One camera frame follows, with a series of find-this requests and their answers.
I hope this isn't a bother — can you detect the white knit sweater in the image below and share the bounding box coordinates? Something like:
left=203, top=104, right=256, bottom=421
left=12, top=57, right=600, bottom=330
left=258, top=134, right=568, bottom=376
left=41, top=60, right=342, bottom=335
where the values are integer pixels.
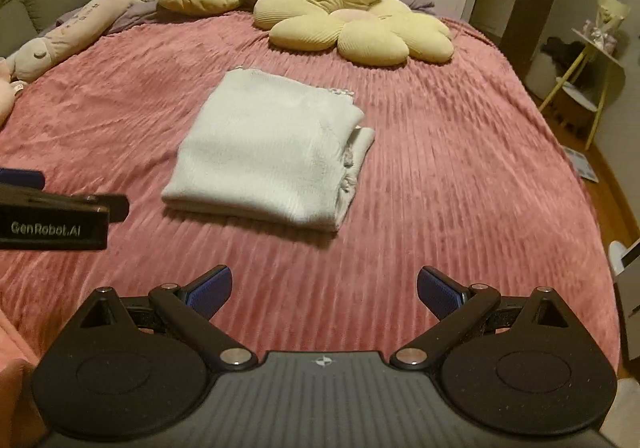
left=161, top=68, right=376, bottom=233

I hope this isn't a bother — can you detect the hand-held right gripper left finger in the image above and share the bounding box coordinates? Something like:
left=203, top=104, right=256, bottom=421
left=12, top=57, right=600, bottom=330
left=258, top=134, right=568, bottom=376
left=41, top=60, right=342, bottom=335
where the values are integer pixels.
left=80, top=265, right=254, bottom=370

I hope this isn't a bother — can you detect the yellow-legged side table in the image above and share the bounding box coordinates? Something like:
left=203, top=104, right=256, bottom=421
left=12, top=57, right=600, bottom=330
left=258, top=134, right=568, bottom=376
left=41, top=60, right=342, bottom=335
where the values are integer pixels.
left=537, top=26, right=626, bottom=151

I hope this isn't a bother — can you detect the white box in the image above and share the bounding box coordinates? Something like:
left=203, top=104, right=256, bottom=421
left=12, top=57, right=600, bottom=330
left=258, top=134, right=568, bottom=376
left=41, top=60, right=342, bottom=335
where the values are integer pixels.
left=607, top=240, right=640, bottom=364

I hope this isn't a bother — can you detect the dark cloth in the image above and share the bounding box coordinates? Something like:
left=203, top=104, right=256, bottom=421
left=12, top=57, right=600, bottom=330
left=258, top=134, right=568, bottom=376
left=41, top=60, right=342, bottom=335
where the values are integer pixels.
left=540, top=36, right=588, bottom=69

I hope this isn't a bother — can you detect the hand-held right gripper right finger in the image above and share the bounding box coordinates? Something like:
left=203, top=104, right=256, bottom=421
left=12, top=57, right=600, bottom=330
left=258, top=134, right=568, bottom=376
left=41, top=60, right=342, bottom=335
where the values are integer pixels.
left=390, top=265, right=572, bottom=370

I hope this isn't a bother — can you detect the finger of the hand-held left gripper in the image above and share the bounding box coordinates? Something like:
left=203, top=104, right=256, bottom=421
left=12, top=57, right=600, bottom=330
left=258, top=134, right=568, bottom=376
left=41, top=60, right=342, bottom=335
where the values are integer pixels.
left=85, top=194, right=129, bottom=225
left=0, top=168, right=47, bottom=191

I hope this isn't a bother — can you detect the yellow flower-shaped pillow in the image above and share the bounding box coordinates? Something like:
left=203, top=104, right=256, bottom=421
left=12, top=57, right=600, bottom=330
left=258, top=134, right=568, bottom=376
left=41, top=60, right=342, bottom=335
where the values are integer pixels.
left=253, top=0, right=455, bottom=66

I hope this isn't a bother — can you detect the pink plush toy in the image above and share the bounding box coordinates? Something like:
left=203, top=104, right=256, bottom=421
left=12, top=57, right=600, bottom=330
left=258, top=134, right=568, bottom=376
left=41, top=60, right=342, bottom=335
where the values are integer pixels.
left=0, top=56, right=28, bottom=126

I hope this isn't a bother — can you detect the booklet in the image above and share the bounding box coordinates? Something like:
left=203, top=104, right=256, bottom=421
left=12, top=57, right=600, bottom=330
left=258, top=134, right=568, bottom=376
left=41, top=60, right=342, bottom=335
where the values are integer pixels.
left=562, top=145, right=600, bottom=183

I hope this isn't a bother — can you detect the long beige plush toy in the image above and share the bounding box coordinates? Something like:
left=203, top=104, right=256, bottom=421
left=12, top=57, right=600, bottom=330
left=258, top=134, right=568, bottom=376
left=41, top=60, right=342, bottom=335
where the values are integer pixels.
left=0, top=0, right=171, bottom=83

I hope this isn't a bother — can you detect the pink ribbed blanket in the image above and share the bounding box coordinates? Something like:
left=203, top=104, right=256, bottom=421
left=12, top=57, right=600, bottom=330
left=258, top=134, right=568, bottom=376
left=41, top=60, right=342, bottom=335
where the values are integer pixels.
left=0, top=10, right=623, bottom=381

